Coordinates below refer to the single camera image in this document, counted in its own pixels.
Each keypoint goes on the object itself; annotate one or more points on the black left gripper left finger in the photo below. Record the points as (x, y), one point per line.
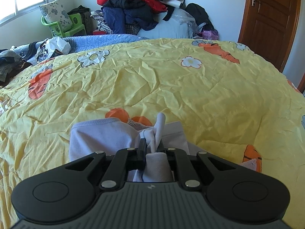
(90, 190)

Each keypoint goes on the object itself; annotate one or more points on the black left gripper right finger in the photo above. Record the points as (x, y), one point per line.
(232, 191)

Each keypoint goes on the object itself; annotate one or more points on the lavender long-sleeve shirt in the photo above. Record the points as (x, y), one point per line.
(112, 134)

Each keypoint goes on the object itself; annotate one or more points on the stack of dark folded clothes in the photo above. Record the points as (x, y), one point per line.
(11, 65)

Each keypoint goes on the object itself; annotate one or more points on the yellow carrot-print quilt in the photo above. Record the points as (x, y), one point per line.
(230, 101)

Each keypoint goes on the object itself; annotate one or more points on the blue knitted blanket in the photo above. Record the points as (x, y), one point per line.
(82, 43)

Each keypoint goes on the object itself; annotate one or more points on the black and white crumpled cloth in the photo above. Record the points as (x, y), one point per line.
(51, 48)

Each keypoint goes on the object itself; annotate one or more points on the grey floral pillow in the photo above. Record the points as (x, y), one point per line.
(54, 12)

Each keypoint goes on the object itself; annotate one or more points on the brown wooden door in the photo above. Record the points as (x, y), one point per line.
(268, 28)

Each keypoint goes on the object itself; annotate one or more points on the navy blue jacket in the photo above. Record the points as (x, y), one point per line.
(119, 13)

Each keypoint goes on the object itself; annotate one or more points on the black bag by wall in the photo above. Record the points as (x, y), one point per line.
(201, 17)

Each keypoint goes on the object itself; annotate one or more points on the window with metal frame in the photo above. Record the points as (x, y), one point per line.
(10, 9)

